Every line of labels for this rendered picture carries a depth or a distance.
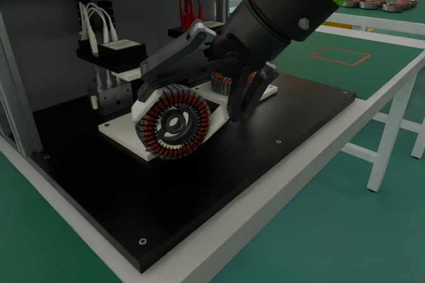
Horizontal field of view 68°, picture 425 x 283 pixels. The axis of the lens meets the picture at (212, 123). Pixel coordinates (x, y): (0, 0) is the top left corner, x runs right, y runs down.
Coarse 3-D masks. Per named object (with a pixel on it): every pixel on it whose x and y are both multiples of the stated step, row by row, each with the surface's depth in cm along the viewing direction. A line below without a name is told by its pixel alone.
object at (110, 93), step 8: (112, 80) 69; (120, 80) 68; (88, 88) 66; (96, 88) 65; (104, 88) 65; (112, 88) 65; (120, 88) 66; (128, 88) 68; (104, 96) 64; (112, 96) 66; (120, 96) 67; (128, 96) 69; (104, 104) 65; (112, 104) 66; (120, 104) 68; (128, 104) 69; (104, 112) 65; (112, 112) 67
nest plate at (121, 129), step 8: (184, 112) 65; (112, 120) 62; (120, 120) 62; (128, 120) 62; (160, 120) 62; (176, 120) 62; (104, 128) 59; (112, 128) 59; (120, 128) 59; (128, 128) 59; (160, 128) 59; (112, 136) 57; (120, 136) 56; (128, 136) 56; (136, 136) 56; (128, 144) 54; (136, 144) 54; (136, 152) 53; (144, 152) 52
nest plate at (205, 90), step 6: (204, 84) 78; (210, 84) 78; (198, 90) 75; (204, 90) 75; (210, 90) 75; (270, 90) 75; (276, 90) 77; (204, 96) 73; (210, 96) 72; (216, 96) 72; (222, 96) 72; (264, 96) 73; (216, 102) 71; (222, 102) 70
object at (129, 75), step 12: (108, 48) 56; (120, 48) 56; (132, 48) 57; (144, 48) 58; (96, 60) 59; (108, 60) 57; (120, 60) 56; (132, 60) 57; (96, 72) 63; (108, 72) 65; (120, 72) 56; (132, 72) 57; (108, 84) 66
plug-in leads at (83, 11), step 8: (80, 8) 59; (96, 8) 60; (88, 16) 61; (88, 24) 58; (104, 24) 59; (112, 24) 61; (80, 32) 62; (88, 32) 61; (104, 32) 60; (112, 32) 61; (80, 40) 63; (88, 40) 63; (104, 40) 60; (80, 48) 63; (88, 48) 63; (96, 48) 60
